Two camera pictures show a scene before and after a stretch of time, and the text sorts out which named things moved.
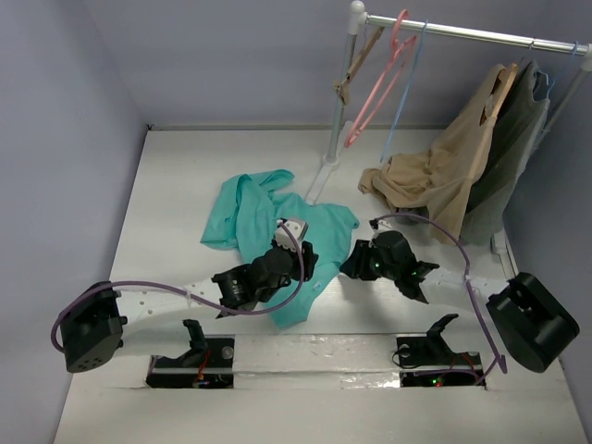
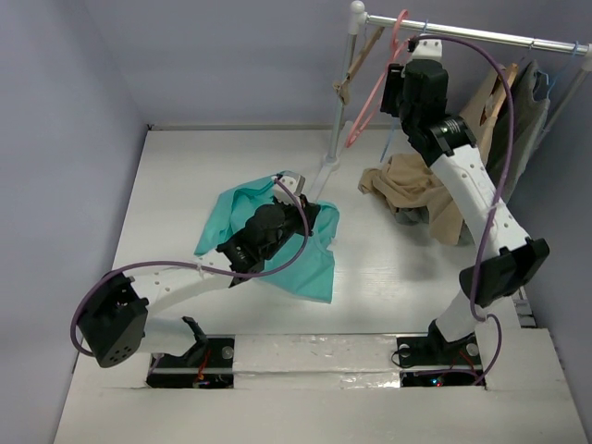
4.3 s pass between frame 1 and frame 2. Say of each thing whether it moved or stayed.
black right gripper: moved
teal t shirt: moved
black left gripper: moved
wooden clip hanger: stayed
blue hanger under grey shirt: stayed
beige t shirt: stayed
